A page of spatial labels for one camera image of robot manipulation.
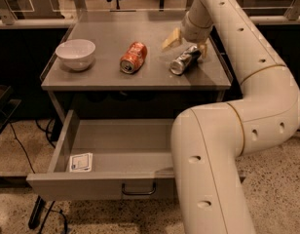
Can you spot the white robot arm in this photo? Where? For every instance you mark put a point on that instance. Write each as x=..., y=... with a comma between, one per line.
x=269, y=110

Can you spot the white ceramic bowl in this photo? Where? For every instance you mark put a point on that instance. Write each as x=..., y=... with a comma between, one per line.
x=76, y=54

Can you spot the silver blue redbull can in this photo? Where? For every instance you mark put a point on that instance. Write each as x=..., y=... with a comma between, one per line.
x=179, y=65

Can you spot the grey horizontal rail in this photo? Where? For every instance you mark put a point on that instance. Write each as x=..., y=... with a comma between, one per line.
x=65, y=23

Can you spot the white paper tag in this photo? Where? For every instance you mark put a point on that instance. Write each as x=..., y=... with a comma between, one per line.
x=81, y=163

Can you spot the open grey top drawer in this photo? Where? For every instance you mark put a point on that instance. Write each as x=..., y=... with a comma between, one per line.
x=107, y=163

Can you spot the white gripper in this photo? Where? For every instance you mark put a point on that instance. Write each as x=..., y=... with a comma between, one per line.
x=193, y=33

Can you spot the orange soda can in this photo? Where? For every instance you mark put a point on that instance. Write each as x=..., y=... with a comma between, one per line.
x=133, y=58

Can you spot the grey metal cabinet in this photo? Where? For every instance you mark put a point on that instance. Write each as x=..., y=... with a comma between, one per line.
x=129, y=76

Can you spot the black drawer handle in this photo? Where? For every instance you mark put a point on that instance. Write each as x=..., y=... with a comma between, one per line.
x=138, y=190

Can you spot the dark shelf at left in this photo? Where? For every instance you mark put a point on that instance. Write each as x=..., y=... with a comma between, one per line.
x=8, y=105

